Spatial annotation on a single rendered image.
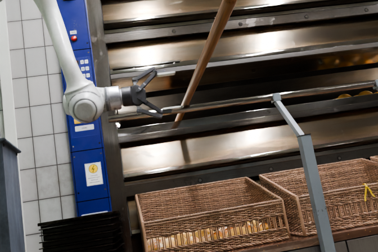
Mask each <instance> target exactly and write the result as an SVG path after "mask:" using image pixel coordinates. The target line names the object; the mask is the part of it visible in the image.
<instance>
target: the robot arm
mask: <svg viewBox="0 0 378 252"><path fill-rule="evenodd" d="M1 1H3V0H0V2H1ZM33 1H34V2H35V4H36V5H37V7H38V9H39V10H40V12H41V14H42V17H43V19H44V22H45V23H46V27H47V29H48V32H49V35H50V37H51V41H52V43H53V46H54V49H55V51H56V55H57V57H58V60H59V63H60V66H61V68H62V72H63V74H64V77H65V80H66V91H65V93H64V96H63V99H62V104H63V108H64V112H65V113H66V114H67V115H70V116H72V117H73V118H74V119H75V120H76V121H78V122H80V123H91V122H93V121H95V120H97V119H98V118H99V117H100V115H101V114H102V113H103V112H106V111H113V110H120V109H122V106H124V107H128V106H137V113H138V114H145V115H149V116H152V117H155V118H158V119H162V117H163V114H167V113H171V112H172V110H177V109H180V108H181V106H172V107H164V108H162V109H160V108H158V107H156V106H155V105H153V104H152V103H150V102H148V101H147V100H146V98H147V97H146V90H145V87H146V86H147V85H148V84H149V82H151V81H152V80H153V79H154V77H155V76H156V75H157V77H165V76H170V75H175V73H176V72H175V71H170V72H165V70H159V71H157V70H156V69H155V67H154V66H153V67H151V68H149V69H148V70H146V71H145V72H143V73H142V74H140V75H139V76H136V77H133V78H132V82H133V86H128V87H121V89H119V86H113V87H105V88H99V87H95V85H94V84H93V82H91V81H89V80H87V79H86V78H85V77H84V76H83V74H82V72H81V70H80V68H79V66H78V64H77V61H76V59H75V56H74V53H73V50H72V47H71V44H70V41H69V37H68V34H67V31H66V28H65V25H64V22H63V19H62V17H61V14H60V10H59V7H58V5H57V2H56V0H33ZM152 72H153V73H152ZM150 73H152V74H151V75H150V76H149V77H148V78H147V80H146V81H145V82H144V83H142V85H141V86H139V85H137V83H138V81H139V80H141V79H142V78H144V77H146V76H147V75H149V74H150ZM142 104H144V105H146V106H148V107H150V108H151V109H153V110H155V111H156V112H158V113H159V114H157V113H154V112H151V111H147V110H144V109H142V108H141V107H140V106H141V105H142Z"/></svg>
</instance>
